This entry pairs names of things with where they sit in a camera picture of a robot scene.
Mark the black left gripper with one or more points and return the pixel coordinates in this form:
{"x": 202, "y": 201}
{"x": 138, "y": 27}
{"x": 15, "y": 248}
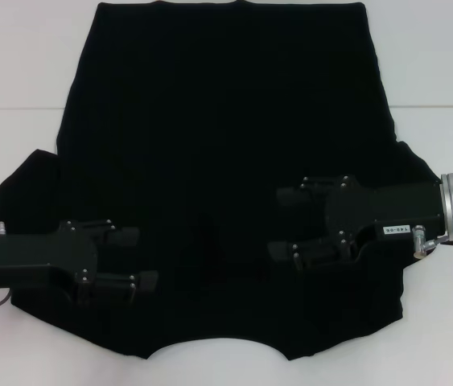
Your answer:
{"x": 37, "y": 257}

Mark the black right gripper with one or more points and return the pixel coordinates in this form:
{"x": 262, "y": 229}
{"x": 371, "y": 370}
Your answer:
{"x": 391, "y": 209}

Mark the black shirt with white print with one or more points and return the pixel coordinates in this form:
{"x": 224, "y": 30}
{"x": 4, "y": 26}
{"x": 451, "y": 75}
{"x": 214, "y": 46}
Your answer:
{"x": 226, "y": 120}

